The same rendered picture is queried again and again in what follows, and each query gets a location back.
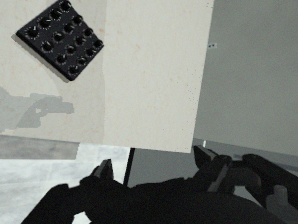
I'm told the black knob box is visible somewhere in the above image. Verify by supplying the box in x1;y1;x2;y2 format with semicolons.
16;0;104;81

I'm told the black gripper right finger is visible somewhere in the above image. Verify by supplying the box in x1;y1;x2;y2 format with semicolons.
180;145;298;224

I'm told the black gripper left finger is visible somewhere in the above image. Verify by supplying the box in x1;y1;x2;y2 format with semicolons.
21;159;149;224

